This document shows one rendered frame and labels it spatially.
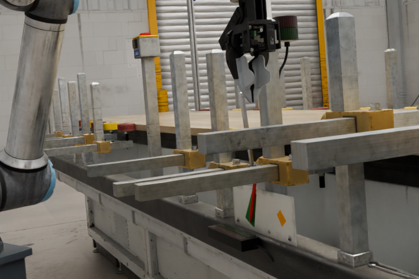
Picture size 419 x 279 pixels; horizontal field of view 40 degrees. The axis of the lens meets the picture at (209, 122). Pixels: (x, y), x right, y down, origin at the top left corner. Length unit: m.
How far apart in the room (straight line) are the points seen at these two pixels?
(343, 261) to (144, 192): 0.37
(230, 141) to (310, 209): 0.70
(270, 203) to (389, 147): 0.59
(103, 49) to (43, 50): 7.62
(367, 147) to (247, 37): 0.48
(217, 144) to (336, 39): 0.30
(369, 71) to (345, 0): 1.45
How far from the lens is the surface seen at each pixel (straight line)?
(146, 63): 1.90
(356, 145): 0.64
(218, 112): 1.42
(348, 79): 1.00
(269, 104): 1.20
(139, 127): 2.56
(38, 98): 1.71
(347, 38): 1.01
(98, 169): 1.55
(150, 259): 2.82
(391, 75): 2.50
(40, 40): 1.65
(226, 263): 1.56
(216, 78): 1.43
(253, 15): 1.08
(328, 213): 1.45
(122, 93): 9.29
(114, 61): 9.28
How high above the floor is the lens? 1.02
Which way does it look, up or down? 3 degrees down
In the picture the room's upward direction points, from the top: 4 degrees counter-clockwise
